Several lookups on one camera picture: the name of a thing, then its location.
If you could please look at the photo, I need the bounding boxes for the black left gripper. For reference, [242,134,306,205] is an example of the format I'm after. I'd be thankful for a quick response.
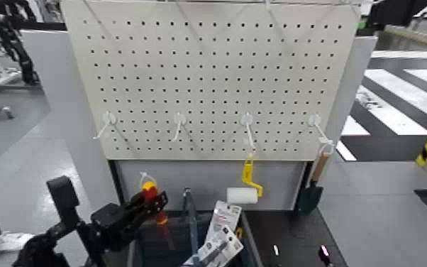
[89,190,170,252]

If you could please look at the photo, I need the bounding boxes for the red screwdriver with yellow cap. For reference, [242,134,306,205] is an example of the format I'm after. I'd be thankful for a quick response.
[140,180,176,251]

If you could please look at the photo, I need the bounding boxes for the blue-grey plastic crate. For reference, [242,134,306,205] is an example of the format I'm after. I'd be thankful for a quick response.
[127,187,265,267]

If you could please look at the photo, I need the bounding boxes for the blister package with black tool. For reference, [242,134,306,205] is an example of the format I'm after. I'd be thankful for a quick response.
[182,223,245,267]

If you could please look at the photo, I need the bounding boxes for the white blister card package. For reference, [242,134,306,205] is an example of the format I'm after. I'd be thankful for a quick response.
[205,200,243,243]

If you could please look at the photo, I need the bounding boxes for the white round pegboard hook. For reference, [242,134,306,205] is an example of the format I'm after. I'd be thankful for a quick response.
[307,113,330,142]
[172,111,188,143]
[92,110,118,141]
[240,112,257,147]

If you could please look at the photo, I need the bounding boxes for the grey partition panel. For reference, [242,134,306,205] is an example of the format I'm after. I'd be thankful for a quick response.
[18,28,379,214]

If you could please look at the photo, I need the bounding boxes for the beige metal pegboard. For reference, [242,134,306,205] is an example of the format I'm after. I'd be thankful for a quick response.
[60,0,362,162]

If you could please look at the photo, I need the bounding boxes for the white shoe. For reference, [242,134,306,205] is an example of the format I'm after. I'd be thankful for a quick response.
[0,230,36,257]

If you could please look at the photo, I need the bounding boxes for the black equipment behind pegboard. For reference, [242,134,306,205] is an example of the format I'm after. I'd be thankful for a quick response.
[365,0,427,32]

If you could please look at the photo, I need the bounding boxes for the white cord loop on screwdriver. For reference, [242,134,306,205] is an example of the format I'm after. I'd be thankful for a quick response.
[138,170,158,187]

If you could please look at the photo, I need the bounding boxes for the green trowel with wooden handle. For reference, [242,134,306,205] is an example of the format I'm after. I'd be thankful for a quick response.
[296,150,332,217]

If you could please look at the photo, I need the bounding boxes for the paint roller with yellow handle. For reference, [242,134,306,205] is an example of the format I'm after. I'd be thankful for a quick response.
[226,156,265,205]

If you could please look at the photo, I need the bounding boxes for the white cord loop on roller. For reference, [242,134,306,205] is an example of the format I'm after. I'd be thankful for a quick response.
[243,137,258,159]

